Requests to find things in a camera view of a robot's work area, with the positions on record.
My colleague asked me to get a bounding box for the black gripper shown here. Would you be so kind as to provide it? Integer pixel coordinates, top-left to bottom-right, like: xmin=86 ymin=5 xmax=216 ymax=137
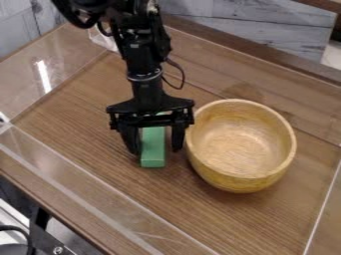
xmin=106 ymin=69 xmax=194 ymax=155

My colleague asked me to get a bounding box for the green rectangular block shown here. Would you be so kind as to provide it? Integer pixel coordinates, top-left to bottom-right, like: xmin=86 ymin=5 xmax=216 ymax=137
xmin=141 ymin=127 xmax=166 ymax=168

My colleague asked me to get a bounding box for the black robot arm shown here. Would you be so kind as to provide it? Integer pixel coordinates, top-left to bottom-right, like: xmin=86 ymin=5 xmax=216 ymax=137
xmin=51 ymin=0 xmax=194 ymax=155

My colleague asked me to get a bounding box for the brown wooden bowl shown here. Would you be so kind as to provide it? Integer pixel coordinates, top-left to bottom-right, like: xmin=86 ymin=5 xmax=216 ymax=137
xmin=185 ymin=99 xmax=297 ymax=193

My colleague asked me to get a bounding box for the black cable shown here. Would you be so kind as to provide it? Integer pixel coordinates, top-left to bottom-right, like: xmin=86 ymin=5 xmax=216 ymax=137
xmin=161 ymin=57 xmax=186 ymax=91

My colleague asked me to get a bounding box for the clear acrylic corner bracket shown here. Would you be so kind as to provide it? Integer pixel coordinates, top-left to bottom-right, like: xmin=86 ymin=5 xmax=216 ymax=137
xmin=89 ymin=27 xmax=119 ymax=52

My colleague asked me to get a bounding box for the black table leg bracket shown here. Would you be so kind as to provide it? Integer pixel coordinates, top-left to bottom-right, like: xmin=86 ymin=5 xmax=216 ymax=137
xmin=30 ymin=207 xmax=78 ymax=255

